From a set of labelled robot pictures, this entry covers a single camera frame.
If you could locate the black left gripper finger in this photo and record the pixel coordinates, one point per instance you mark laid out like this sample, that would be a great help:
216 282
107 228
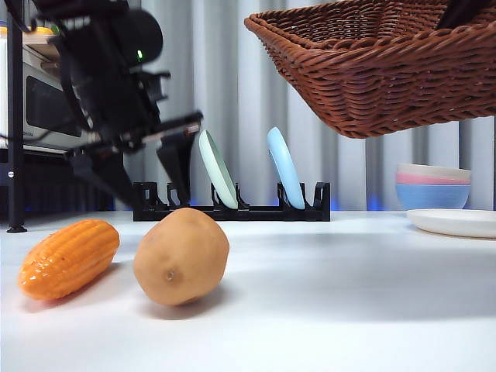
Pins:
176 162
104 174

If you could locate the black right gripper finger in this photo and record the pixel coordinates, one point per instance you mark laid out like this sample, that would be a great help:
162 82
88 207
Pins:
459 13

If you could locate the brown toy potato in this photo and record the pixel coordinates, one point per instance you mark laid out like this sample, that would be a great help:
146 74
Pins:
182 255

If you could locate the orange toy corn cob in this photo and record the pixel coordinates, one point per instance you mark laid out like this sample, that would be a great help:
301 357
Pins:
66 259

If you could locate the brown wicker basket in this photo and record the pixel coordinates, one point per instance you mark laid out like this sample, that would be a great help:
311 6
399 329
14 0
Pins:
387 77

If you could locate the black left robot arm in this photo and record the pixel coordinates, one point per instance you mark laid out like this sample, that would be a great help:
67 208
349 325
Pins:
100 58

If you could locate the pale green plate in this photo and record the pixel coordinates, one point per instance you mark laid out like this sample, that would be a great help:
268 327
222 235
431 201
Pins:
217 170

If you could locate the silver toaster oven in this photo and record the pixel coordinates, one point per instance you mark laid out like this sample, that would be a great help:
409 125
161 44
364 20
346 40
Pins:
42 108

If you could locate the black dish rack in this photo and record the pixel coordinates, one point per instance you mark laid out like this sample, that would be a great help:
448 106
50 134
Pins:
263 214

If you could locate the grey pleated curtain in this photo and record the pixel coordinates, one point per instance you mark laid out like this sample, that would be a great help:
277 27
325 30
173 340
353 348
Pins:
240 77

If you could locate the light blue plate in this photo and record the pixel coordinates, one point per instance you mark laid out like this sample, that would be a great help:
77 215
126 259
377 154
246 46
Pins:
284 166

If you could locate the beige bowl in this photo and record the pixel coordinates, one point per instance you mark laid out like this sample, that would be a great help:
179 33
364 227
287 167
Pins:
434 169

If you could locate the pink bowl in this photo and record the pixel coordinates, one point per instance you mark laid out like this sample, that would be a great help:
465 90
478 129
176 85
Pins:
426 179

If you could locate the blue bowl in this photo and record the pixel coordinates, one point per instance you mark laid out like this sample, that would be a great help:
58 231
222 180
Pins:
434 197

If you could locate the white plate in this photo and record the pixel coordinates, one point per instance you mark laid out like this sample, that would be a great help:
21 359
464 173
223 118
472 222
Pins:
457 222

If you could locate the black metal shelf frame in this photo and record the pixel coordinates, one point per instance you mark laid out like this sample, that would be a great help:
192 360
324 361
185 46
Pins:
16 135

